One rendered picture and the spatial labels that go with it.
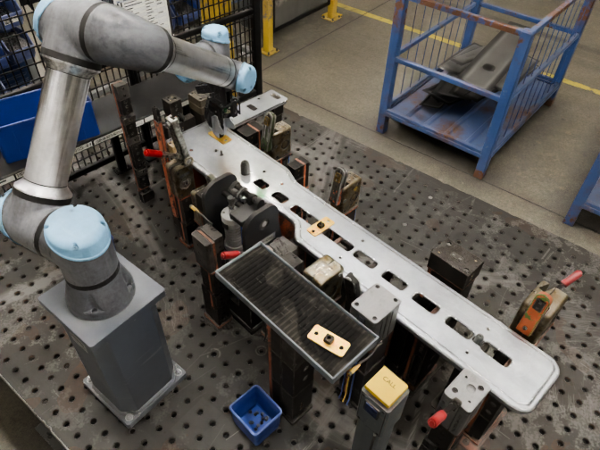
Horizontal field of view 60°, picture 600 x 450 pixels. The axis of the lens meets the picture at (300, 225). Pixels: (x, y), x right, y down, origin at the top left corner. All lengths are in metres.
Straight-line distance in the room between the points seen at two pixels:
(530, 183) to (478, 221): 1.50
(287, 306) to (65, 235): 0.47
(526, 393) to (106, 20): 1.16
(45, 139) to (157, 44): 0.30
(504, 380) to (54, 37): 1.19
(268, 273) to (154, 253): 0.79
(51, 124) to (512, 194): 2.79
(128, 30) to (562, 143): 3.35
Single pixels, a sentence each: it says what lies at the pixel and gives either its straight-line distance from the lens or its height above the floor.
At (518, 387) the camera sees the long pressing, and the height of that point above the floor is 1.00.
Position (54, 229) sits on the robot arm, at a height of 1.33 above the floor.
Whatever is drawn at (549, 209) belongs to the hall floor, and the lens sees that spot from 3.42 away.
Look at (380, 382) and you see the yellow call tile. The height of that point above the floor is 1.16.
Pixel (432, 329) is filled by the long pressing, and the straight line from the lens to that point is 1.34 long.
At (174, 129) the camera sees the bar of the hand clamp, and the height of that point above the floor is 1.19.
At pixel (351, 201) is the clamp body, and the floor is 0.97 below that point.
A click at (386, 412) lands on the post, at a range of 1.05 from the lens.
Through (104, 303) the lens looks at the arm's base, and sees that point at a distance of 1.22.
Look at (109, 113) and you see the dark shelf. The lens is 2.01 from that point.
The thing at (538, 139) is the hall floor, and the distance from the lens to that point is 3.99.
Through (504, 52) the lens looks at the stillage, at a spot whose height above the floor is 0.51.
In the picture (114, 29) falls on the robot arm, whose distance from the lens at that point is 1.08.
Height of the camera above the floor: 2.07
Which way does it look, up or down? 45 degrees down
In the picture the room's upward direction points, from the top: 2 degrees clockwise
